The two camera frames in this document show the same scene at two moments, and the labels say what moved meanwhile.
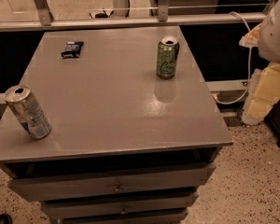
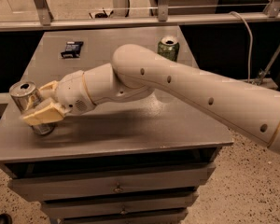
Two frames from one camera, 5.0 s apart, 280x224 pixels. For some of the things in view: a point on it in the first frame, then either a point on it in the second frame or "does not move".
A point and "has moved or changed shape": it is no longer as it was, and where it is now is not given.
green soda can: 167,57 does not move
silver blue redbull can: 25,107 has moved or changed shape
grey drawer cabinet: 135,129 does not move
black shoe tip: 3,218 does not move
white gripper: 275,36 → 72,92
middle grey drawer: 120,205 does not move
